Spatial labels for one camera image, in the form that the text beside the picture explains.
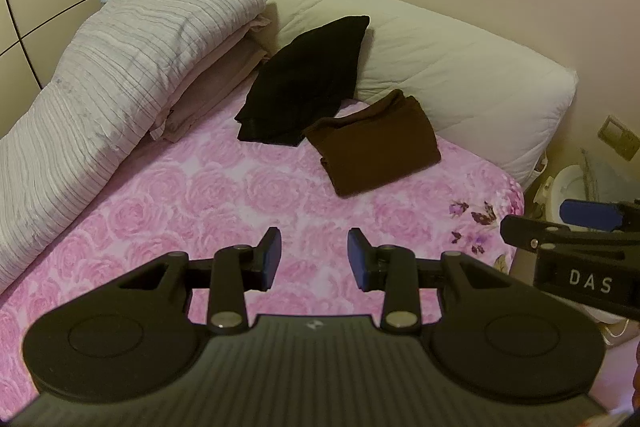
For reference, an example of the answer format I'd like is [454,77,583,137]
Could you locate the beige wall socket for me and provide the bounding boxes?
[597,114,638,160]

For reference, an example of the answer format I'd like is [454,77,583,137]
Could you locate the white rolled duvet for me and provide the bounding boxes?
[0,0,271,293]

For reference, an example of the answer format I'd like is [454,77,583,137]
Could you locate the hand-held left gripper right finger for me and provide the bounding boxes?
[346,227,511,335]

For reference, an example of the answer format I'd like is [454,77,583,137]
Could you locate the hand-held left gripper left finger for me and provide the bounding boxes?
[117,227,283,335]

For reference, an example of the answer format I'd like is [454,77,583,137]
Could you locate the pink floral bed sheet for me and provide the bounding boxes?
[0,94,526,408]

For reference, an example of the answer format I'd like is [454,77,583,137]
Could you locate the folded brown garment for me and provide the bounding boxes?
[302,89,442,198]

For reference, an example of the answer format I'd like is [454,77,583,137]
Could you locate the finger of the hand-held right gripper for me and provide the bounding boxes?
[500,214,640,254]
[559,199,640,233]

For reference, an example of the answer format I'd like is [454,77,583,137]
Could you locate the black zip jacket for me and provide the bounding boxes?
[235,14,372,148]

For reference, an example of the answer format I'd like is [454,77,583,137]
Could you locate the white plastic bin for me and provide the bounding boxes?
[530,159,603,228]

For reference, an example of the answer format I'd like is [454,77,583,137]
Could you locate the long cream pillow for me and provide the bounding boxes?
[182,0,578,192]

